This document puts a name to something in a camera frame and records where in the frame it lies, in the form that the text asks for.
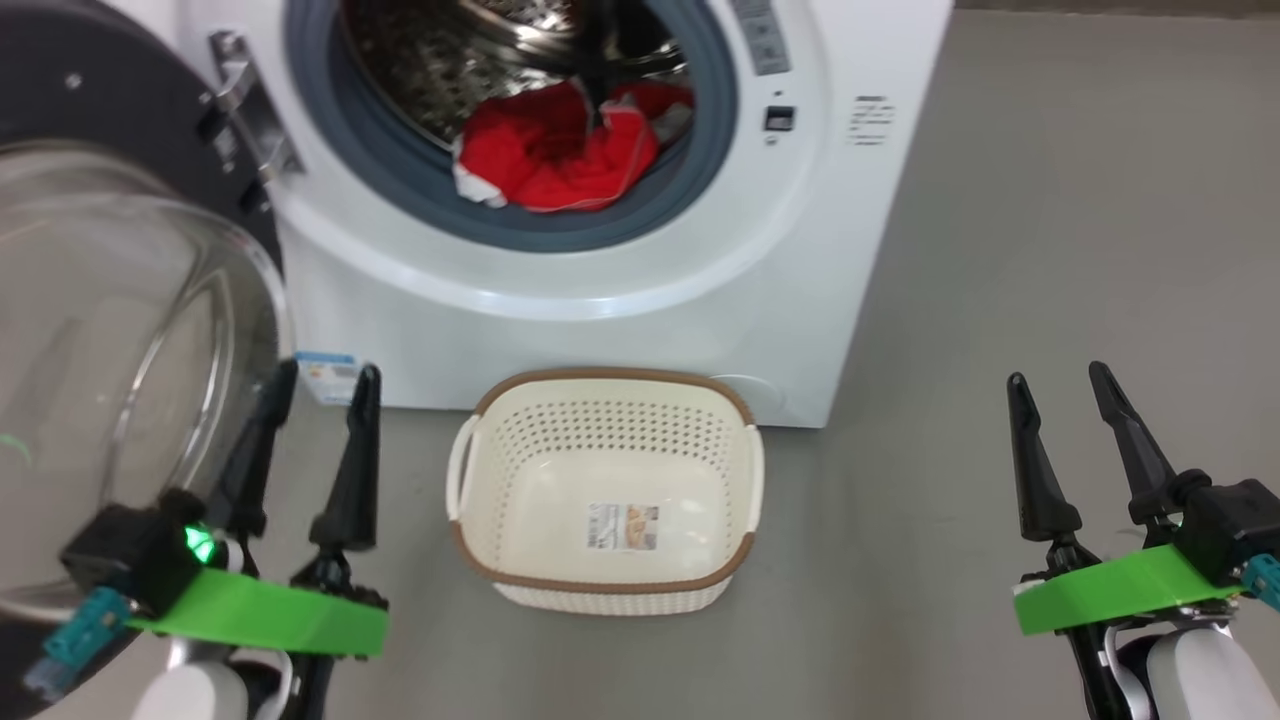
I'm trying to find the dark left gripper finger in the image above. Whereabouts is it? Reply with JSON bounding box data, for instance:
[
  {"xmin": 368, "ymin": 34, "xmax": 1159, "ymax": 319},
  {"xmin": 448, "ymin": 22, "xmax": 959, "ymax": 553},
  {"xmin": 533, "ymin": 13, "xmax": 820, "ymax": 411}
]
[
  {"xmin": 205, "ymin": 358, "xmax": 301, "ymax": 536},
  {"xmin": 308, "ymin": 363, "xmax": 383, "ymax": 556}
]

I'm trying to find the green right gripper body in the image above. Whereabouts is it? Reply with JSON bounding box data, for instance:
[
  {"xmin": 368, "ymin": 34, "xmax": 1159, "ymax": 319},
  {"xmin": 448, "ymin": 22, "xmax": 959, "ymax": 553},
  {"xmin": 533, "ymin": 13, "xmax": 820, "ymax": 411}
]
[{"xmin": 1013, "ymin": 543, "xmax": 1246, "ymax": 720}]

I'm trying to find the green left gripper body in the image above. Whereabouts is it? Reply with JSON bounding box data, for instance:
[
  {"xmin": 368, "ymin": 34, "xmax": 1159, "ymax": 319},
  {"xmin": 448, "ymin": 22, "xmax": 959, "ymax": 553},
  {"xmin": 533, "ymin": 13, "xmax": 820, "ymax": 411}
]
[{"xmin": 130, "ymin": 535, "xmax": 391, "ymax": 720}]

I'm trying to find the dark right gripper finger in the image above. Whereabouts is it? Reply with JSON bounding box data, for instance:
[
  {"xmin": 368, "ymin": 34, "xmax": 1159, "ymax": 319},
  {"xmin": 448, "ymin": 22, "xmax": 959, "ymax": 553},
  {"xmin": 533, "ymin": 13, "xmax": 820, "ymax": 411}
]
[
  {"xmin": 1088, "ymin": 360, "xmax": 1179, "ymax": 521},
  {"xmin": 1006, "ymin": 372, "xmax": 1083, "ymax": 544}
]

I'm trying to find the red and white garment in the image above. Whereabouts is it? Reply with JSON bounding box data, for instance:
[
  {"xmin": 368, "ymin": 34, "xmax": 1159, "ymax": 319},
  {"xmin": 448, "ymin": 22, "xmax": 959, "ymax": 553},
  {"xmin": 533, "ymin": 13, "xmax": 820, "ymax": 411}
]
[{"xmin": 453, "ymin": 80, "xmax": 696, "ymax": 214}]

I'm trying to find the black round washer door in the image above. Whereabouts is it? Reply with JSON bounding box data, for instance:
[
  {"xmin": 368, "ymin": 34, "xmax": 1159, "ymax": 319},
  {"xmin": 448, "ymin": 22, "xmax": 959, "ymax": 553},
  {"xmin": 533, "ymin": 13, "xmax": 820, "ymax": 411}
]
[{"xmin": 0, "ymin": 0, "xmax": 296, "ymax": 691}]

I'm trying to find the cream perforated basket brown rim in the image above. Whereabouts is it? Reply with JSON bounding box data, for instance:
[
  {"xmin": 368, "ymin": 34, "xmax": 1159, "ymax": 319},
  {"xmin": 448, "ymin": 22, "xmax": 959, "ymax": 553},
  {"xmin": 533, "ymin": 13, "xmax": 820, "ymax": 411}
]
[{"xmin": 445, "ymin": 367, "xmax": 767, "ymax": 616}]

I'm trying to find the white washing machine body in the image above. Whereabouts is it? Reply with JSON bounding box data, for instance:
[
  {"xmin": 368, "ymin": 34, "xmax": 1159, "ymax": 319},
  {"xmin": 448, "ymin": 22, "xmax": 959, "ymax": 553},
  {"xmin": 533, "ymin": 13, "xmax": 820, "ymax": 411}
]
[{"xmin": 95, "ymin": 0, "xmax": 956, "ymax": 429}]

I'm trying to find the metal door hinge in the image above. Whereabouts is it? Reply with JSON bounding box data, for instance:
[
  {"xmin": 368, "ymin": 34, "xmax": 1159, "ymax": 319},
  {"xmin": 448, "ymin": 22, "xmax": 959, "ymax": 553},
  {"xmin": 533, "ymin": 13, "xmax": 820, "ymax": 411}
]
[{"xmin": 205, "ymin": 30, "xmax": 306, "ymax": 186}]

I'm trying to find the perforated steel washer drum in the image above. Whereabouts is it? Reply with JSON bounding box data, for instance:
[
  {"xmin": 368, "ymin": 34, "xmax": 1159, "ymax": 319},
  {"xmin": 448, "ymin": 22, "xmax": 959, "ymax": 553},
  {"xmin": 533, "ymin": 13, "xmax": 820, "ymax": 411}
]
[{"xmin": 340, "ymin": 0, "xmax": 691, "ymax": 151}]

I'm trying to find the blue energy label sticker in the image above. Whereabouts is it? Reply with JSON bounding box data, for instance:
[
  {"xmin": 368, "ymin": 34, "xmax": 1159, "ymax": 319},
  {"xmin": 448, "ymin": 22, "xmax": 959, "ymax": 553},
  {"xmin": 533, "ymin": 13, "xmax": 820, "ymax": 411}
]
[{"xmin": 295, "ymin": 350, "xmax": 361, "ymax": 406}]

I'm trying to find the paper product label sticker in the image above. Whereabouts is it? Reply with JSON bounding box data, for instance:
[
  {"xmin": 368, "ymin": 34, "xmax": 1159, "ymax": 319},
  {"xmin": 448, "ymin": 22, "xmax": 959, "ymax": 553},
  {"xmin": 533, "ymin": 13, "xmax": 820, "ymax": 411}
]
[{"xmin": 587, "ymin": 503, "xmax": 660, "ymax": 552}]

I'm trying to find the round white filter cover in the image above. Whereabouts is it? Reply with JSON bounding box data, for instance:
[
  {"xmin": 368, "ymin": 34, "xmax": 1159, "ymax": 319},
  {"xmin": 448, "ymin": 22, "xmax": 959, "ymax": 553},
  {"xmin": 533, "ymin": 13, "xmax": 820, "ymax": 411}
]
[{"xmin": 715, "ymin": 375, "xmax": 791, "ymax": 421}]

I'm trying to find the grey skirting board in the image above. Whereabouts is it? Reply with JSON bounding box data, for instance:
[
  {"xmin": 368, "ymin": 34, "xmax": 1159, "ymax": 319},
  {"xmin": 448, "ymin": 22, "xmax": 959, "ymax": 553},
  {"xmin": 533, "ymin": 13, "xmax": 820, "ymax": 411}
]
[{"xmin": 955, "ymin": 0, "xmax": 1280, "ymax": 15}]

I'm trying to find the grey warning sticker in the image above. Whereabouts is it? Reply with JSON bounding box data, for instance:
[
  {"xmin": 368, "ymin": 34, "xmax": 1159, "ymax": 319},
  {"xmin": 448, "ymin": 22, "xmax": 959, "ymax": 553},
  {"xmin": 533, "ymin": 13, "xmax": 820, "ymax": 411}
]
[{"xmin": 728, "ymin": 0, "xmax": 793, "ymax": 78}]

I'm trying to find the teal right camera cable plug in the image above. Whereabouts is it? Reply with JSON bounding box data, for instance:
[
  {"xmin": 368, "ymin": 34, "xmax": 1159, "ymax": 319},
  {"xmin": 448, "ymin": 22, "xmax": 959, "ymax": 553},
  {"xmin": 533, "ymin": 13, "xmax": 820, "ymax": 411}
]
[{"xmin": 1240, "ymin": 553, "xmax": 1280, "ymax": 613}]

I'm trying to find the teal camera cable plug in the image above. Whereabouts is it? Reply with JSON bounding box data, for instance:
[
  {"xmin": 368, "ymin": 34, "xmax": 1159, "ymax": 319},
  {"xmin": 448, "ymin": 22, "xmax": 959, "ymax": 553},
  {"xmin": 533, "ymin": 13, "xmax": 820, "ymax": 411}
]
[
  {"xmin": 1240, "ymin": 553, "xmax": 1280, "ymax": 613},
  {"xmin": 25, "ymin": 585, "xmax": 133, "ymax": 701}
]

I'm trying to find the teal left camera cable plug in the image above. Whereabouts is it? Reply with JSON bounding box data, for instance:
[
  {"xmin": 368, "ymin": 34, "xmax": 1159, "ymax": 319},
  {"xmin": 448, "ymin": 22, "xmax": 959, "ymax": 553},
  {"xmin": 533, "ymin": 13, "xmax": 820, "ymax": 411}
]
[{"xmin": 25, "ymin": 585, "xmax": 133, "ymax": 701}]

